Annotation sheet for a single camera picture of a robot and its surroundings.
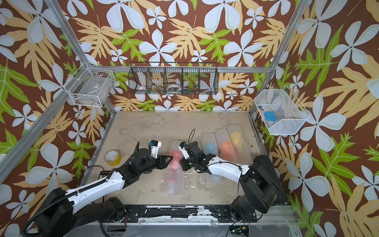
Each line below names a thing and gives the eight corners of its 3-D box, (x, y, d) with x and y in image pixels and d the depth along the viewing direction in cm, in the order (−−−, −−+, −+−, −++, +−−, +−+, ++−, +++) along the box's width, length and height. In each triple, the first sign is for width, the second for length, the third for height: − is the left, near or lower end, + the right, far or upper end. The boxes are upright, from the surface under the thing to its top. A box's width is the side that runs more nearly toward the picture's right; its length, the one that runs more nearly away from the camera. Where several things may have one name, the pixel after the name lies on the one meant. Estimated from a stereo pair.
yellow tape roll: (104, 166, 93) (101, 163, 90) (109, 153, 99) (107, 150, 96) (118, 166, 93) (116, 163, 90) (123, 153, 99) (120, 150, 96)
